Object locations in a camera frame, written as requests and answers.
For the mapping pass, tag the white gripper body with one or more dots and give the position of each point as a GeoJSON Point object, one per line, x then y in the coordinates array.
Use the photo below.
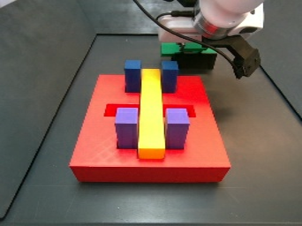
{"type": "Point", "coordinates": [182, 26]}

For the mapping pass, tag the green bridge-shaped object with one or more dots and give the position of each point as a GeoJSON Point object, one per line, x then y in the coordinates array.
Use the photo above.
{"type": "Point", "coordinates": [171, 48]}

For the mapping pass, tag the black angle fixture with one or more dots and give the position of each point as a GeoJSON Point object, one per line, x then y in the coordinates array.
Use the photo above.
{"type": "Point", "coordinates": [194, 61]}

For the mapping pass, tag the red base board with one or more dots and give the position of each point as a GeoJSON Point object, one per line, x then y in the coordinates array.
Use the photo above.
{"type": "Point", "coordinates": [100, 162]}

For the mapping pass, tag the blue block right rear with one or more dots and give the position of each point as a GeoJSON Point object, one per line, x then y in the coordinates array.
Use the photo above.
{"type": "Point", "coordinates": [168, 76]}

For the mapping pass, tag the blue block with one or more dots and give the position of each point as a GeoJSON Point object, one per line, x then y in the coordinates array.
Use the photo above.
{"type": "Point", "coordinates": [132, 69]}
{"type": "Point", "coordinates": [168, 76]}

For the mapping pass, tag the blue block left rear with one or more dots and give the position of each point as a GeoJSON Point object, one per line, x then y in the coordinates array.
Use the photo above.
{"type": "Point", "coordinates": [132, 69]}

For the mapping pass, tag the purple block right front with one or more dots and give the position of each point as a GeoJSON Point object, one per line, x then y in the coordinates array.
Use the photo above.
{"type": "Point", "coordinates": [176, 128]}

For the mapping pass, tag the purple block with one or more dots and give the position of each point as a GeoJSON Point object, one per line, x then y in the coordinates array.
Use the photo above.
{"type": "Point", "coordinates": [126, 125]}
{"type": "Point", "coordinates": [176, 128]}

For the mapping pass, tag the purple block left front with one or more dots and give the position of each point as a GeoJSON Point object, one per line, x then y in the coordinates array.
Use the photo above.
{"type": "Point", "coordinates": [126, 125]}

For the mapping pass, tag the yellow long bar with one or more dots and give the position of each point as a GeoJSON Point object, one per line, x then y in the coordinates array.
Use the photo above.
{"type": "Point", "coordinates": [151, 139]}

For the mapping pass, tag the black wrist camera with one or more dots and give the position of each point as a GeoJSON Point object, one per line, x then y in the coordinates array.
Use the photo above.
{"type": "Point", "coordinates": [246, 56]}

